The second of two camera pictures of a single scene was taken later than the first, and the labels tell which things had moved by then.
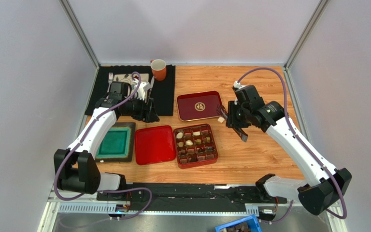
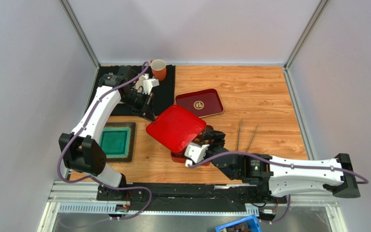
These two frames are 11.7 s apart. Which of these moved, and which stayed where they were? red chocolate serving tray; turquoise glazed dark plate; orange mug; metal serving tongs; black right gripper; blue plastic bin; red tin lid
Moved: black right gripper; metal serving tongs; red tin lid
Stayed: red chocolate serving tray; blue plastic bin; turquoise glazed dark plate; orange mug
